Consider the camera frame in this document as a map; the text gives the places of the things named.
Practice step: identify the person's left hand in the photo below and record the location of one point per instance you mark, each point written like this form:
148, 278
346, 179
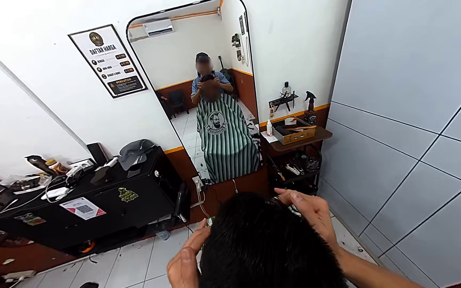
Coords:
176, 268

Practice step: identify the person's right hand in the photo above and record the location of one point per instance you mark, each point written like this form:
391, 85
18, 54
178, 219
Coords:
318, 216

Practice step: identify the person's left fingers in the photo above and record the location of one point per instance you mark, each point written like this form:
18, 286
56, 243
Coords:
196, 239

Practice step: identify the person's right thumb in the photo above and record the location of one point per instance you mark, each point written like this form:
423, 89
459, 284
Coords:
302, 203

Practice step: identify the person's left thumb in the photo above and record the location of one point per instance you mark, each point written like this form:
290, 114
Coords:
188, 266

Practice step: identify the person's right fingers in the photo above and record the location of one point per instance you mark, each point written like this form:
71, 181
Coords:
283, 193

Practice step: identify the person's right forearm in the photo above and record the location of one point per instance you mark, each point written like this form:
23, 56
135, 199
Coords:
364, 268

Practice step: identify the white hair clipper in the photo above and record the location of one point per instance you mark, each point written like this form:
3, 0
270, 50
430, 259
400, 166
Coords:
293, 169

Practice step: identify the clear plastic cup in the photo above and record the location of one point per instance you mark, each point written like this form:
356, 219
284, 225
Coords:
163, 235

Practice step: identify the yellow brown box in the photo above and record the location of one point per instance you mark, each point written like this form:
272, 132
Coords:
294, 137

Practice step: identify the white paper sheet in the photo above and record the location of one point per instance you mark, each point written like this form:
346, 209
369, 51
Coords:
269, 137

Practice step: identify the brown black trolley table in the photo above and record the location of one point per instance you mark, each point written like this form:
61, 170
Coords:
314, 139

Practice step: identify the small white bottle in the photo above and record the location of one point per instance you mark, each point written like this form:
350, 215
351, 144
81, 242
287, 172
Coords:
269, 128

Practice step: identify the green black sticker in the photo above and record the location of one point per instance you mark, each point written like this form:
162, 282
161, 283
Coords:
128, 195

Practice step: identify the black amber spray bottle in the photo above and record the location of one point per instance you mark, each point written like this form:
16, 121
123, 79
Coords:
310, 112

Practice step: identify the scissors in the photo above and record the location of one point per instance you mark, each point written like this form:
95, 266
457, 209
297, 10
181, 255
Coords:
284, 96

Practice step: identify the black cabinet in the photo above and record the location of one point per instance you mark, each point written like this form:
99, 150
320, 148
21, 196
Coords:
106, 200

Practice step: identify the orange black round object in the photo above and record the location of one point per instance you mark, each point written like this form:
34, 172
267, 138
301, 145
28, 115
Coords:
88, 246

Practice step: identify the clear bottle with black cap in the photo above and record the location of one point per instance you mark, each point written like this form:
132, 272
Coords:
286, 88

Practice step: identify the grey cap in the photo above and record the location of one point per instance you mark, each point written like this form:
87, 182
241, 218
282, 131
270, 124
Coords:
135, 152

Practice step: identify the white red code sign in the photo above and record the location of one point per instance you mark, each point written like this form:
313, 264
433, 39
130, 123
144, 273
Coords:
82, 208

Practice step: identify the black box speaker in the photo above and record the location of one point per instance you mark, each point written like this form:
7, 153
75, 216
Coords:
97, 154

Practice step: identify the white power strip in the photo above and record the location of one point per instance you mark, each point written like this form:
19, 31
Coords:
80, 165

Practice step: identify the grey panelled partition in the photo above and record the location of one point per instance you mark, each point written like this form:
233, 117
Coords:
398, 96

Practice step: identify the brown jar with yellow lid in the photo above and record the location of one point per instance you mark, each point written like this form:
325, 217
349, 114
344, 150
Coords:
57, 166

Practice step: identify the red green sticker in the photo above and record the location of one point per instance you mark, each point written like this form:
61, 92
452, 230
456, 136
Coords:
30, 219

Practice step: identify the tall black-framed mirror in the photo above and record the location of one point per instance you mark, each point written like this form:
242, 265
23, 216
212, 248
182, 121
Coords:
174, 60

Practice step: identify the white black price poster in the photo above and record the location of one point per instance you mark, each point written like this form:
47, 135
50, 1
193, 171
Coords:
106, 60

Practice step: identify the white wall socket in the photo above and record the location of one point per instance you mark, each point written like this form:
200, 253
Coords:
196, 181

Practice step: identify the black wall shelf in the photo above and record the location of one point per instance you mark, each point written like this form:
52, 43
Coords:
282, 102

